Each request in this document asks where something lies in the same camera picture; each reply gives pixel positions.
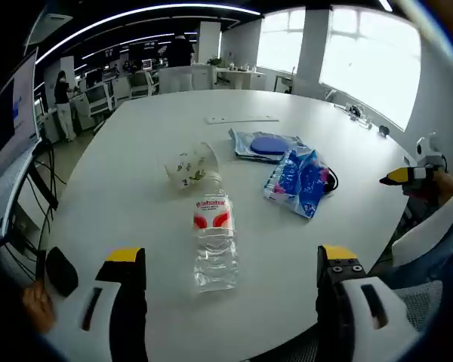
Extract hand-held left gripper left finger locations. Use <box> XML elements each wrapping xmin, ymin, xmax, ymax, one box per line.
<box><xmin>48</xmin><ymin>247</ymin><xmax>149</xmax><ymax>362</ymax></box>

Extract clear bag with blue disc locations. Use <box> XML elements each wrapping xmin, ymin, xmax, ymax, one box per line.
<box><xmin>228</xmin><ymin>127</ymin><xmax>309</xmax><ymax>163</ymax></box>

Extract grey mesh office chair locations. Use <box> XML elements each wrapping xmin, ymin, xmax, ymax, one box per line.
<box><xmin>390</xmin><ymin>195</ymin><xmax>453</xmax><ymax>340</ymax></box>

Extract white flat strip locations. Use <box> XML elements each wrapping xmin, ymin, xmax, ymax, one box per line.
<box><xmin>205</xmin><ymin>115</ymin><xmax>279</xmax><ymax>124</ymax></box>

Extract white side desk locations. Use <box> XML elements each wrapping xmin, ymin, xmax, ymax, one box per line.
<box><xmin>0</xmin><ymin>141</ymin><xmax>60</xmax><ymax>242</ymax></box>

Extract large window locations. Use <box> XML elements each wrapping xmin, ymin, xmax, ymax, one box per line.
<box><xmin>319</xmin><ymin>7</ymin><xmax>422</xmax><ymax>131</ymax></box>
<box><xmin>256</xmin><ymin>9</ymin><xmax>307</xmax><ymax>75</ymax></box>

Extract large monitor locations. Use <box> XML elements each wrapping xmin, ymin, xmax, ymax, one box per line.
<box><xmin>0</xmin><ymin>48</ymin><xmax>42</xmax><ymax>182</ymax></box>

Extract person's blue jeans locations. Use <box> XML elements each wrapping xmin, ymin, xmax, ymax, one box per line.
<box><xmin>418</xmin><ymin>210</ymin><xmax>453</xmax><ymax>282</ymax></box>

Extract white office chair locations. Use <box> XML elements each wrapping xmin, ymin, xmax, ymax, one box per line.
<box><xmin>130</xmin><ymin>71</ymin><xmax>159</xmax><ymax>99</ymax></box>
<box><xmin>85</xmin><ymin>84</ymin><xmax>116</xmax><ymax>118</ymax></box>

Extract person's right hand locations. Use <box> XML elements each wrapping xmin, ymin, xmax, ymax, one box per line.
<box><xmin>403</xmin><ymin>172</ymin><xmax>453</xmax><ymax>207</ymax></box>

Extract black rounded object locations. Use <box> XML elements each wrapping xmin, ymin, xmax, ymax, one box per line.
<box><xmin>45</xmin><ymin>247</ymin><xmax>79</xmax><ymax>298</ymax></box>

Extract white office cabinet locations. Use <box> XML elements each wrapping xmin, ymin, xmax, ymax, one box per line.
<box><xmin>158</xmin><ymin>66</ymin><xmax>197</xmax><ymax>94</ymax></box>

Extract clear plastic water bottle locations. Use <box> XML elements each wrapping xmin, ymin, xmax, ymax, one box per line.
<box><xmin>191</xmin><ymin>171</ymin><xmax>239</xmax><ymax>294</ymax></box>

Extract blue plastic packet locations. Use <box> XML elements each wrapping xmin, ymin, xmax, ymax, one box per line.
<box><xmin>263</xmin><ymin>147</ymin><xmax>331</xmax><ymax>219</ymax></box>

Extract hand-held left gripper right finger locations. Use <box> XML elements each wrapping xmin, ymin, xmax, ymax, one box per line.
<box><xmin>316</xmin><ymin>244</ymin><xmax>424</xmax><ymax>362</ymax></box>

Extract person's left hand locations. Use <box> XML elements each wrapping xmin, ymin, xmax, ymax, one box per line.
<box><xmin>21</xmin><ymin>281</ymin><xmax>57</xmax><ymax>335</ymax></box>

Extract white table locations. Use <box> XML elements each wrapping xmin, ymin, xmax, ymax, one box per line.
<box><xmin>41</xmin><ymin>89</ymin><xmax>424</xmax><ymax>362</ymax></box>

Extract black cable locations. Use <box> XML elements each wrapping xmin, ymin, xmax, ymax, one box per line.
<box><xmin>322</xmin><ymin>167</ymin><xmax>340</xmax><ymax>195</ymax></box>

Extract patterned paper cup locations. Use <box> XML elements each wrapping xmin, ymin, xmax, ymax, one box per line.
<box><xmin>164</xmin><ymin>141</ymin><xmax>220</xmax><ymax>192</ymax></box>

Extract ceiling air vent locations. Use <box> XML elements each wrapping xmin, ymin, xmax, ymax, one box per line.
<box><xmin>45</xmin><ymin>13</ymin><xmax>75</xmax><ymax>31</ymax></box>

